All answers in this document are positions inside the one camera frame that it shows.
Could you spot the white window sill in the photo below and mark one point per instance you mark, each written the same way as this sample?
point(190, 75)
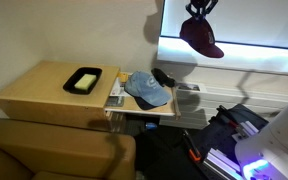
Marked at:
point(250, 60)

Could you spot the silver aluminium extrusion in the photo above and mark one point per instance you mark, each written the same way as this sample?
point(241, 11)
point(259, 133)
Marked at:
point(222, 165)
point(245, 130)

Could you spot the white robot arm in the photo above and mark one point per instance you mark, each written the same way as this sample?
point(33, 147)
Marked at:
point(277, 143)

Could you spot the yellow sponge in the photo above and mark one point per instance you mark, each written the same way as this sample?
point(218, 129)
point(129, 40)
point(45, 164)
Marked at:
point(85, 82)

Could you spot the black plastic tray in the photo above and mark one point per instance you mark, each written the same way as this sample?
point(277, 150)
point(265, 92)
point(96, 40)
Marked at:
point(74, 85)

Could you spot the picture sticker on radiator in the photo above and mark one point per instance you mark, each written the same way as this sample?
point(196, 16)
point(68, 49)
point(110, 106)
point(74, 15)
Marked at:
point(190, 87)

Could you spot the dark grey magazine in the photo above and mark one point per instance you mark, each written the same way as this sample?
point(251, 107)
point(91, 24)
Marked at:
point(114, 101)

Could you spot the black headed brush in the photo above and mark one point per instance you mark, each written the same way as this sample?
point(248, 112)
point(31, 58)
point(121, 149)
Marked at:
point(162, 76)

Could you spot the pull-out wooden shelf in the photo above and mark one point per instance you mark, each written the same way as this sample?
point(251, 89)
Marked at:
point(160, 109)

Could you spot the light wooden cabinet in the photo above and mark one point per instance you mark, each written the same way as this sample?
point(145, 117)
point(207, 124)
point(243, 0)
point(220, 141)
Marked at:
point(37, 93)

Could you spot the blue denim baseball cap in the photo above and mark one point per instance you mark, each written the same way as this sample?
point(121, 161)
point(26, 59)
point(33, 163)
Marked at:
point(147, 88)

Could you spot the yellow booklet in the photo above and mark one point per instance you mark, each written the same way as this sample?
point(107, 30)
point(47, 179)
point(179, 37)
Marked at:
point(123, 77)

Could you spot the small blue object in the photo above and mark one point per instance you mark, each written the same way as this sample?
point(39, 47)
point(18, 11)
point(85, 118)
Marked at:
point(151, 126)

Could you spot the red baseball cap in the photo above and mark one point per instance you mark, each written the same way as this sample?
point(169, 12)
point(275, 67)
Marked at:
point(199, 35)

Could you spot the orange black bar clamp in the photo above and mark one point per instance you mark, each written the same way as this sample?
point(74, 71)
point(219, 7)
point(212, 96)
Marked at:
point(229, 118)
point(193, 150)

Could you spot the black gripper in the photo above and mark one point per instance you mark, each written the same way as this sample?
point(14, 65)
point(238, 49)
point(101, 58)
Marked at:
point(201, 5)

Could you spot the window with white blind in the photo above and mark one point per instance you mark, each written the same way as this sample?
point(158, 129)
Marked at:
point(250, 20)

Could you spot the black perforated robot table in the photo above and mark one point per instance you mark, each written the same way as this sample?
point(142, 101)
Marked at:
point(214, 136)

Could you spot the brown leather sofa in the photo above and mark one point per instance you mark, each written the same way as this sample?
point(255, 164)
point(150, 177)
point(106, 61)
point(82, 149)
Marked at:
point(50, 150)

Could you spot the white printed magazine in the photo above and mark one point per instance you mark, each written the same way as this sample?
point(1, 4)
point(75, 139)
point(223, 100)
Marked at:
point(119, 89)

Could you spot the white wall radiator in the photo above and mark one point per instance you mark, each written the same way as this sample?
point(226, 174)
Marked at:
point(224, 100)

